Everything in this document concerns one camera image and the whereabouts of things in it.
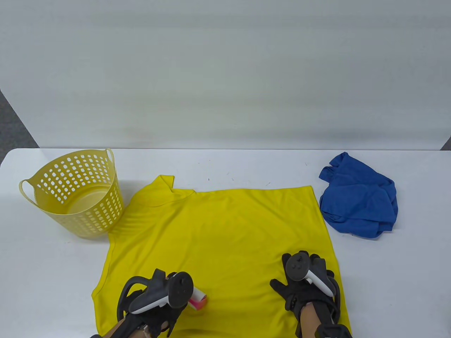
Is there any yellow t-shirt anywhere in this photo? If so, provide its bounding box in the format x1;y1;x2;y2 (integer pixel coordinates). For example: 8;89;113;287
92;175;352;338

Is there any pink lint roller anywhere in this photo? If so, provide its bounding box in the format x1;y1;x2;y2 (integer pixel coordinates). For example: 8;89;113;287
187;287;208;312

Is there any person's left forearm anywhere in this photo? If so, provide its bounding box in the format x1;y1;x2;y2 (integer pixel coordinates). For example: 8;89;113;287
90;315;148;338

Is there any person's left hand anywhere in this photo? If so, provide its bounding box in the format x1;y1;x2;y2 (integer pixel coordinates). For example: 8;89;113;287
123;273;184;337

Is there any grey hand controller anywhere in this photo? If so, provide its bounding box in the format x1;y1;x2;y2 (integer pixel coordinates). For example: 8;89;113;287
117;269;194;319
284;251;341;323

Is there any blue t-shirt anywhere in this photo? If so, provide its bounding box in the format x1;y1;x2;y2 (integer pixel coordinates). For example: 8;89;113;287
319;152;399;238

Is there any yellow perforated plastic basket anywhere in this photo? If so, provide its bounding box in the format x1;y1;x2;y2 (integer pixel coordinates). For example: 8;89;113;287
19;148;124;240

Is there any person's right forearm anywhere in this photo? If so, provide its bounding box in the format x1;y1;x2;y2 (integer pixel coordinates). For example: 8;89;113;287
295;303;333;338

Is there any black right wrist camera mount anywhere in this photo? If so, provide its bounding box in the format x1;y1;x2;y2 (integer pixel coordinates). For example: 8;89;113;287
315;324;353;338

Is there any person's right hand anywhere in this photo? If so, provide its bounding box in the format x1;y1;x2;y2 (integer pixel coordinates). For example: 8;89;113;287
270;251;335;312

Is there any grey right hand controller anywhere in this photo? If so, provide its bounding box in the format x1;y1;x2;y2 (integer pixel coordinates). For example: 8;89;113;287
284;251;341;323

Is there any grey left hand controller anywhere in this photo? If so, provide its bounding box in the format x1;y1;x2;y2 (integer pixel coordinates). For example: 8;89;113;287
117;269;194;319

